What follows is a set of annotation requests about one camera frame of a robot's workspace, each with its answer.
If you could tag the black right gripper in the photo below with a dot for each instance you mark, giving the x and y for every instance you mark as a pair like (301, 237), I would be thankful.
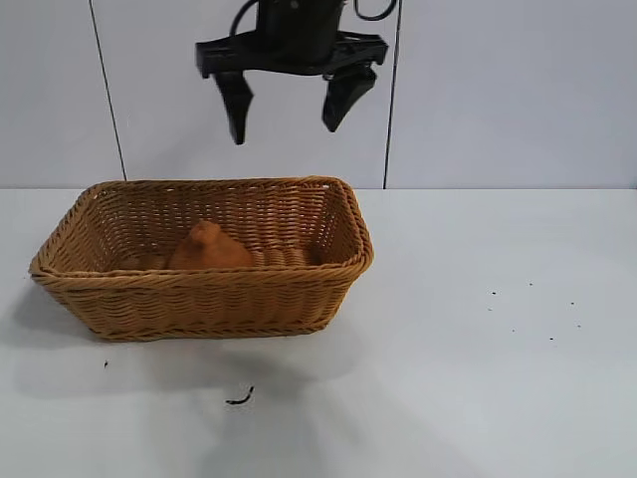
(298, 30)

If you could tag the orange bread-like lump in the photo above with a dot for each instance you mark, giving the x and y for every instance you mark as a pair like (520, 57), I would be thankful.
(211, 251)

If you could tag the woven wicker rectangular basket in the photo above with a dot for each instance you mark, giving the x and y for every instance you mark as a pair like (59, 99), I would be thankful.
(199, 304)

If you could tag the curved black scrap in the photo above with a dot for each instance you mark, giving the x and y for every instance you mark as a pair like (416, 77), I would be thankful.
(242, 398)

